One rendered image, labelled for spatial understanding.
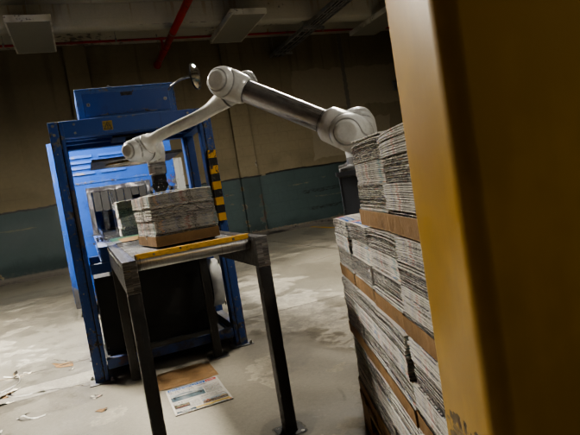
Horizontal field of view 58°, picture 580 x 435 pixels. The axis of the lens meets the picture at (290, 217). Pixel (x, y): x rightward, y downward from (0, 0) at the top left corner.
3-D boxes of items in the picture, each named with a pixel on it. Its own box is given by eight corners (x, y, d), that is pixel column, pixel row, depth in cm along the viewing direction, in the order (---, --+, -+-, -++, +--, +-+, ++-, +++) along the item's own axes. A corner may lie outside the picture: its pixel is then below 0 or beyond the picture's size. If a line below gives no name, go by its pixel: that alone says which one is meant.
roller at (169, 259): (254, 249, 212) (251, 236, 212) (134, 273, 195) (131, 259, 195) (250, 248, 216) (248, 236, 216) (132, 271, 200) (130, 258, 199)
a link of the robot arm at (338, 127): (380, 122, 228) (373, 119, 207) (365, 158, 231) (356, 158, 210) (226, 63, 245) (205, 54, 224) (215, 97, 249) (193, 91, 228)
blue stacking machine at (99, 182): (205, 291, 567) (173, 98, 555) (78, 319, 521) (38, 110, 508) (181, 276, 707) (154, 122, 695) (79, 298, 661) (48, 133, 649)
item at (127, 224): (161, 230, 395) (155, 195, 394) (121, 236, 385) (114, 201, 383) (155, 229, 431) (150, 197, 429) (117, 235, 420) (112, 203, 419)
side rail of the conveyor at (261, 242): (272, 264, 208) (267, 235, 207) (259, 267, 206) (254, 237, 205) (201, 247, 333) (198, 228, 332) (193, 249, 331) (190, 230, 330)
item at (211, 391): (234, 399, 256) (234, 396, 256) (175, 417, 246) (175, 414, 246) (216, 377, 290) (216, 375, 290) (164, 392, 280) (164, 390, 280)
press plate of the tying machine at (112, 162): (182, 153, 336) (181, 148, 336) (91, 165, 316) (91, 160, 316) (169, 161, 387) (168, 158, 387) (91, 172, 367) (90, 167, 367)
